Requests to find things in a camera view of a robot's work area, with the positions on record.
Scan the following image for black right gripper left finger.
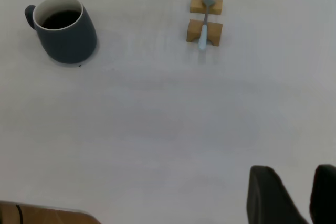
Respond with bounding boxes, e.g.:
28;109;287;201
246;165;310;224

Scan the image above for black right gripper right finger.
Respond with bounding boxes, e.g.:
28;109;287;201
309;164;336;224

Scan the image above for metal spoon with white handle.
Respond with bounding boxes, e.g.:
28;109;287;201
198;0;216;51

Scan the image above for dark grey ceramic mug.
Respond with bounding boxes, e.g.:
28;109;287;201
24;0;98;65

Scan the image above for arched wooden block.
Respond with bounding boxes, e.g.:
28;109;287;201
186;19;223;47

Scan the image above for flat rectangular wooden block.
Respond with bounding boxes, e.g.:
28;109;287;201
190;0;223;15

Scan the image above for thin black floor cable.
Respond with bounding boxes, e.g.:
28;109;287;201
15;204;24;224

